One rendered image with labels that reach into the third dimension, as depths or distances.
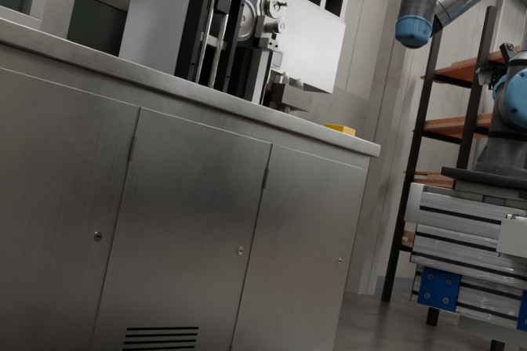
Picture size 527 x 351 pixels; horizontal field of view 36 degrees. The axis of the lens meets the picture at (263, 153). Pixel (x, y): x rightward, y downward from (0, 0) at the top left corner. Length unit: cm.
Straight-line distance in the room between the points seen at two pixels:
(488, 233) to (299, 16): 163
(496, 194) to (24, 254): 99
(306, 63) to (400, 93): 369
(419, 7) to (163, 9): 86
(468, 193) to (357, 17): 492
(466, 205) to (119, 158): 77
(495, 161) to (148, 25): 107
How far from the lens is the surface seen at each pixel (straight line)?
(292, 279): 237
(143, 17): 240
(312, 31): 331
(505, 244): 169
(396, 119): 692
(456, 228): 186
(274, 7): 255
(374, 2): 694
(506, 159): 184
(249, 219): 217
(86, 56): 169
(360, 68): 681
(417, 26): 176
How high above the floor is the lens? 69
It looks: 2 degrees up
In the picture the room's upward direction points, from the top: 11 degrees clockwise
